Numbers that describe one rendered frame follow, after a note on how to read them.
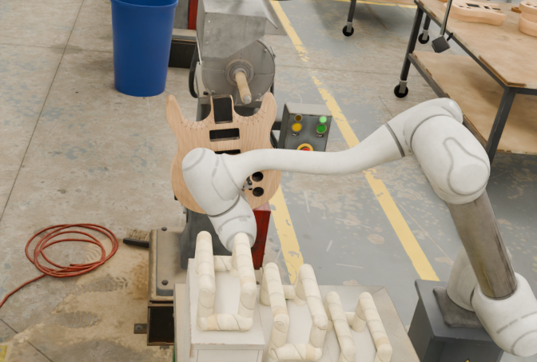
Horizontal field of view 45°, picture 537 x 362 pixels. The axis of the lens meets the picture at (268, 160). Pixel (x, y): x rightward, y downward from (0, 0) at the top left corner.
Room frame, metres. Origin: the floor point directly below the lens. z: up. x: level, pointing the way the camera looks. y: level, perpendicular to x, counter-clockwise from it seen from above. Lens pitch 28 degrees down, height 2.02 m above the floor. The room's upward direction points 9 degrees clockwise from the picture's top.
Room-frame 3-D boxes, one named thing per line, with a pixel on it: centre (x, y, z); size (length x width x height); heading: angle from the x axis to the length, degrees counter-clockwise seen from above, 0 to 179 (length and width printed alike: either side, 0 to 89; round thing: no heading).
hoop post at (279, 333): (1.02, -0.08, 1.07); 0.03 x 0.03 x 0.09
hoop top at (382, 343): (1.15, -0.30, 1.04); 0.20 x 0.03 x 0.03; 11
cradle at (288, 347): (1.02, -0.12, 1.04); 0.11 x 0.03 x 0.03; 102
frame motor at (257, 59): (2.23, 0.18, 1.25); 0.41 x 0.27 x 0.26; 13
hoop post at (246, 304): (1.00, 0.00, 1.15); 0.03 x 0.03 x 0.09
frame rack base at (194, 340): (1.08, 0.05, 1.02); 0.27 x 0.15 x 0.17; 12
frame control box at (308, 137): (2.20, -0.07, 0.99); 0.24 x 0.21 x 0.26; 13
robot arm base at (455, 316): (1.69, -0.71, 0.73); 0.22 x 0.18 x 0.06; 5
